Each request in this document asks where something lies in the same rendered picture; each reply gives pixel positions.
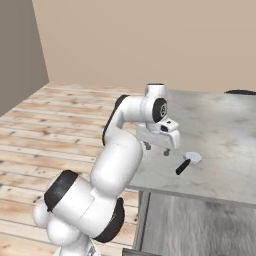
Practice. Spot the black stool seat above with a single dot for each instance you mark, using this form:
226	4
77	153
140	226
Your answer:
240	92

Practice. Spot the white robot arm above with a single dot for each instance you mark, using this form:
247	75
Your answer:
113	163

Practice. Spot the grey dining counter cabinet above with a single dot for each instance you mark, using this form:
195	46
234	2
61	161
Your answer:
196	226

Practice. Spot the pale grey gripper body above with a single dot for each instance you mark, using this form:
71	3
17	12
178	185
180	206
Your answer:
156	136

